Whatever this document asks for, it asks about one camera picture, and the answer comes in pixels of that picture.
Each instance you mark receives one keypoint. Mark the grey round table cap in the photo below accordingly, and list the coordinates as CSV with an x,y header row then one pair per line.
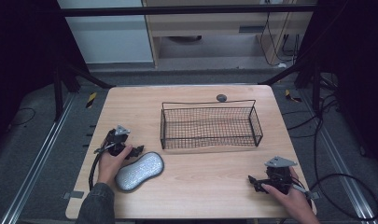
x,y
221,98

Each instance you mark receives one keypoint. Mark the black horizontal frame bar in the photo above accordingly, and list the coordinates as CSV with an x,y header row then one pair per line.
x,y
177,10

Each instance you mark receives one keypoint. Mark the dark curtain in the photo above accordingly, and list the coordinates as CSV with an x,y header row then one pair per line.
x,y
354,62
25,56

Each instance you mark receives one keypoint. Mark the grey metal table bracket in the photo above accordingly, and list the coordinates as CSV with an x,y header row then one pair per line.
x,y
73,194

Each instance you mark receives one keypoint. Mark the person's right hand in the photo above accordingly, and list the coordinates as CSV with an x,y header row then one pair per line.
x,y
294,203

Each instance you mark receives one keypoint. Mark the light wooden desk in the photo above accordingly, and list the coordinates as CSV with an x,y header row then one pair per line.
x,y
208,23

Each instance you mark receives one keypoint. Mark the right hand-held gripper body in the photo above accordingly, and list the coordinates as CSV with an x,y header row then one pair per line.
x,y
278,175

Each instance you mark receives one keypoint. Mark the person's left hand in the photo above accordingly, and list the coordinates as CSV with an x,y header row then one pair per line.
x,y
110,166

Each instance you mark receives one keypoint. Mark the black metal stand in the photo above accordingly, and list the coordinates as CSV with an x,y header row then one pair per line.
x,y
58,93
315,87

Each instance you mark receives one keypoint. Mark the white cabinet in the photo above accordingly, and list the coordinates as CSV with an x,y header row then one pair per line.
x,y
109,34

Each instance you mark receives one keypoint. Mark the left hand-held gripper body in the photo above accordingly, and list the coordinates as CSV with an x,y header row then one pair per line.
x,y
117,141

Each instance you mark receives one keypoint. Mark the aluminium floor rail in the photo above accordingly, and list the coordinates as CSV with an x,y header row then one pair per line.
x,y
342,165
37,161

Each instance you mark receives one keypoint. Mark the silver glittery oval sponge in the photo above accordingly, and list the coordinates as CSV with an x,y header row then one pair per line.
x,y
140,171

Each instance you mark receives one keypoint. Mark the yellow black striped tape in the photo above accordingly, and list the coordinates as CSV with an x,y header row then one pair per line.
x,y
90,100
291,96

